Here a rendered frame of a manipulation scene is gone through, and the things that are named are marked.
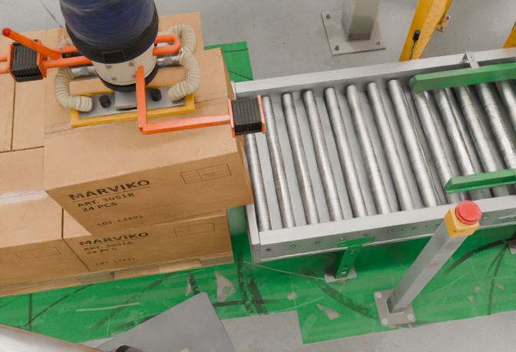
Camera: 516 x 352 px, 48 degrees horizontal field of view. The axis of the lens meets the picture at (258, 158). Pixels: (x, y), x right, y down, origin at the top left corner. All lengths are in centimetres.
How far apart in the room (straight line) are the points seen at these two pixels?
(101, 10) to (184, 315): 94
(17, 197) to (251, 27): 164
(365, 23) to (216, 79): 148
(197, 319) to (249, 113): 70
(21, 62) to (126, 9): 39
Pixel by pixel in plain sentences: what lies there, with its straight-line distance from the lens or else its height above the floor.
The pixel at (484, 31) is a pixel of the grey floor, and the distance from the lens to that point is 355.
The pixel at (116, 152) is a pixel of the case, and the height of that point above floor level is 97.
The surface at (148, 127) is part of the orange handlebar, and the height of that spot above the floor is 130.
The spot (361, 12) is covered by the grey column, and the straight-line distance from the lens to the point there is 314.
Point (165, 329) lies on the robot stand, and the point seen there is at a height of 75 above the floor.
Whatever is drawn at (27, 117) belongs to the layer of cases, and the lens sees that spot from 253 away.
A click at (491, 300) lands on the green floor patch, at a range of 280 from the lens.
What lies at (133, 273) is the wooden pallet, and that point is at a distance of 269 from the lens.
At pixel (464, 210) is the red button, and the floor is 104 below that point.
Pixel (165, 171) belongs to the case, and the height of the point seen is 95.
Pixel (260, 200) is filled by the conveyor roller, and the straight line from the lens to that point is 217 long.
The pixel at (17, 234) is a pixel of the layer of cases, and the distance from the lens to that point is 230.
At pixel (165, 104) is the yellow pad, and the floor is 119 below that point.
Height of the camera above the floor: 253
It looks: 62 degrees down
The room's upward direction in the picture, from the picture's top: 1 degrees counter-clockwise
